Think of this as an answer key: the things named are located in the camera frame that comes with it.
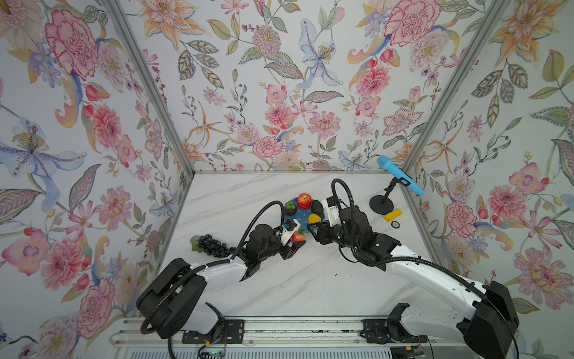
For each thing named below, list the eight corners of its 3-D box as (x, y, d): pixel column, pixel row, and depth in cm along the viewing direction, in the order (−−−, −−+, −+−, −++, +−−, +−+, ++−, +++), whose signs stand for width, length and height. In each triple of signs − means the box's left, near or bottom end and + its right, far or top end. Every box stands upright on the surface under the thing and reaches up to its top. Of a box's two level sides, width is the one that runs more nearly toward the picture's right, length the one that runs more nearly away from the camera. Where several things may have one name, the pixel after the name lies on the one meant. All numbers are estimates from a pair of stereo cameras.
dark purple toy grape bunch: (191, 250, 95) (186, 244, 91) (199, 237, 99) (195, 230, 95) (230, 262, 92) (227, 255, 87) (237, 247, 96) (234, 241, 91)
